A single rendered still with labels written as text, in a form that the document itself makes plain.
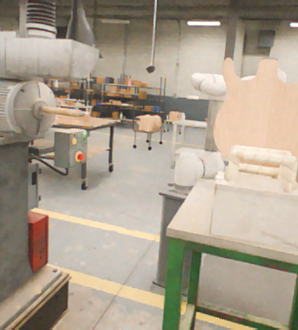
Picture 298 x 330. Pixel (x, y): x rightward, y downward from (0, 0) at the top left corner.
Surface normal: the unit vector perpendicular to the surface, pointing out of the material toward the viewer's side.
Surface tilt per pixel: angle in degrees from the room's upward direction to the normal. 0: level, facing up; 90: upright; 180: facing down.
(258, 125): 91
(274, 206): 90
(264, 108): 91
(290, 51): 90
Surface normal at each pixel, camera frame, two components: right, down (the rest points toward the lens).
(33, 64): -0.25, 0.11
